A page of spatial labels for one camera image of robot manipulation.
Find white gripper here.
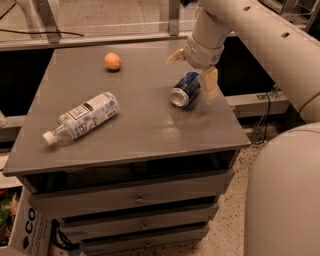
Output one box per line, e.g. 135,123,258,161
166,36,224,101

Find blue pepsi can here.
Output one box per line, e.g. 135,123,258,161
170,72,200,107

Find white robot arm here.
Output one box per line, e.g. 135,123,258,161
169,0,320,256

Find orange fruit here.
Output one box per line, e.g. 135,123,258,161
104,53,122,71

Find clear plastic water bottle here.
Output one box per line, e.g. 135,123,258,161
43,92,119,145

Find top grey drawer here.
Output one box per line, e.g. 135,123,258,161
30,168,234,219

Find grey drawer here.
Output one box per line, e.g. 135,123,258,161
60,201,218,242
30,168,234,219
80,222,209,256

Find middle grey drawer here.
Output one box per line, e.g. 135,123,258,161
60,201,218,242

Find bottom grey drawer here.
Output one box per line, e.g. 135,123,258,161
80,222,209,256

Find white cardboard box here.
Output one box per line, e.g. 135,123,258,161
2,188,52,256

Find black cable on floor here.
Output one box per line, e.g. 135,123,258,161
249,91,272,145

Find black cable behind glass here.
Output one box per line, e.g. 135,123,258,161
0,28,84,38

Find metal frame rail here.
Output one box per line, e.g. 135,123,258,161
0,21,194,51

